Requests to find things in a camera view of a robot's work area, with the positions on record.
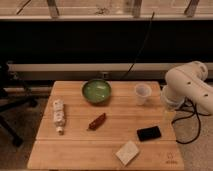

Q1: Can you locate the red chili pepper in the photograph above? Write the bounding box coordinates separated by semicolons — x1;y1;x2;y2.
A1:
88;113;106;131

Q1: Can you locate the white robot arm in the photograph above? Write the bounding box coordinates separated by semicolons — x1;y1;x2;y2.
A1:
161;61;213;114

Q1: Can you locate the black rectangular sponge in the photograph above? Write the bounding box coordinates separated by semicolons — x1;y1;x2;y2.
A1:
137;126;161;141

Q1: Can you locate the white sponge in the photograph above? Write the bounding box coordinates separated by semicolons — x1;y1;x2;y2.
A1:
116;141;140;165

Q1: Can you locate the green bowl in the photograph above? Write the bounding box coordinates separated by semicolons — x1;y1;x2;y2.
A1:
82;79;111;104

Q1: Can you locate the white tube with cap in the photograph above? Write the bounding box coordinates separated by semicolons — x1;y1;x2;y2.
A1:
53;99;65;135

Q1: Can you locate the wooden table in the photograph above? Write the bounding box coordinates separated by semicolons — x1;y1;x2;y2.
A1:
27;81;184;171

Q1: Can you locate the black office chair base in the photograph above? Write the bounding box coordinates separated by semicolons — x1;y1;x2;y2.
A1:
0;61;39;148

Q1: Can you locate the black cable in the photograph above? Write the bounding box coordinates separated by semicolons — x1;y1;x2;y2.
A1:
171;99;212;145

